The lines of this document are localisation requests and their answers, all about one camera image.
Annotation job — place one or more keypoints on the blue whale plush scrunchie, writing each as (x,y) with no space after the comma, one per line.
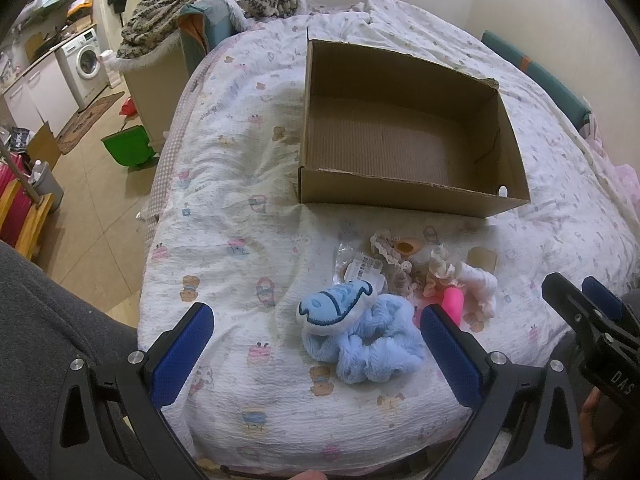
(367,336)

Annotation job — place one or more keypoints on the yellow wooden chair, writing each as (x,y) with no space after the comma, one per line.
(22,220)

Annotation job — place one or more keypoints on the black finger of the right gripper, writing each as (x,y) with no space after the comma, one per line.
(610,355)

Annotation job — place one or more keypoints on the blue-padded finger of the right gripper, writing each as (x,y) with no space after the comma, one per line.
(620,311)

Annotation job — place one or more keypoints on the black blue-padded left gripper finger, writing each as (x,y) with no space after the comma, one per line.
(85,443)

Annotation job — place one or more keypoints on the teal bolster by wall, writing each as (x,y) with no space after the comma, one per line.
(572,107)

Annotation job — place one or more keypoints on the white patterned bed quilt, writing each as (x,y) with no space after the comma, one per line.
(232,233)

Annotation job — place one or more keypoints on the brown cardboard box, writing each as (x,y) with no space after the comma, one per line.
(388,129)

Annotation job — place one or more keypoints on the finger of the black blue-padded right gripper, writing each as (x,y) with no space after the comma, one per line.
(533,405)

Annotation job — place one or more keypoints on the grey small trash bin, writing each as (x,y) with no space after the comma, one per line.
(45,183)

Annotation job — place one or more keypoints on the beige lace scrunchie with card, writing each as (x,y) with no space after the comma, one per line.
(395,254)

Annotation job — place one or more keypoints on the pink soft toy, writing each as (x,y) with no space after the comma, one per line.
(453,300)

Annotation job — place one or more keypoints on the brown door mat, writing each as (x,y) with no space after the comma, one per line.
(83,121)

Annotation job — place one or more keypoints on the person's right hand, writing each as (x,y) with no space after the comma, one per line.
(594,446)

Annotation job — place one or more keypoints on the white washing machine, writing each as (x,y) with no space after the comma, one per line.
(78,58)

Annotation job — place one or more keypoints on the green plastic bin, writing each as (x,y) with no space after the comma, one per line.
(129,147)

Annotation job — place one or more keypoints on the white frilly socks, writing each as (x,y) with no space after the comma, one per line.
(479,287)

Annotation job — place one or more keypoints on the white kitchen cabinet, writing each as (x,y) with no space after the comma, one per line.
(41,95)

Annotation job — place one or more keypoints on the teal cushion at bed foot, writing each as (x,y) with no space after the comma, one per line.
(202,26)

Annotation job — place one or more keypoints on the clear plastic packaged hair accessory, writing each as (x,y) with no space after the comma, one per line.
(352,264)

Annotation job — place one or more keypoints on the grey trouser leg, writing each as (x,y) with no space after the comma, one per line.
(44,327)

